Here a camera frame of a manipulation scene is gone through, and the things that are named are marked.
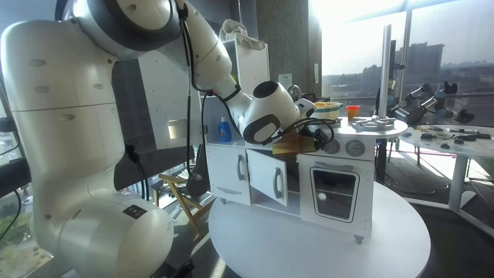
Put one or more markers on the white small cabinet door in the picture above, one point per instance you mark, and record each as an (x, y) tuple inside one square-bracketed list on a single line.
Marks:
[(267, 175)]

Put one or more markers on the white background table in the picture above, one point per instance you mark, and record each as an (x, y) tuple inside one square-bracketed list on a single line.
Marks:
[(462, 141)]

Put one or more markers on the striped toy pot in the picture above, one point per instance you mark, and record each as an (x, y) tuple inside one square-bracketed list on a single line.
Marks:
[(326, 111)]

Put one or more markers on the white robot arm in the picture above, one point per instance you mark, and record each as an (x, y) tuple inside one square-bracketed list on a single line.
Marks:
[(57, 78)]

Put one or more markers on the orange small cup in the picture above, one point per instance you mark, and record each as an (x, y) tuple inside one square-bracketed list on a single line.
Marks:
[(352, 112)]

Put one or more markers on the wooden folding chair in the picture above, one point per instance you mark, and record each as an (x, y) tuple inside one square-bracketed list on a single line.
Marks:
[(193, 211)]

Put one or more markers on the grey knob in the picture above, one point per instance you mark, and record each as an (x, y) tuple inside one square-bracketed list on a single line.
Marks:
[(355, 149), (332, 148)]

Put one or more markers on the round white table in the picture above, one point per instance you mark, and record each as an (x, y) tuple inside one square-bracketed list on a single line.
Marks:
[(258, 243)]

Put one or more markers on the blue detergent bottle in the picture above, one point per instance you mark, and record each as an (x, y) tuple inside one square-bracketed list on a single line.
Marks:
[(224, 131)]

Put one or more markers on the white oven door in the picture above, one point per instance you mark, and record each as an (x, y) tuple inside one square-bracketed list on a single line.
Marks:
[(337, 194)]

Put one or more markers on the white toy kitchen set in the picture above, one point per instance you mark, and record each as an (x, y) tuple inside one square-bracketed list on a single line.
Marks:
[(258, 121)]

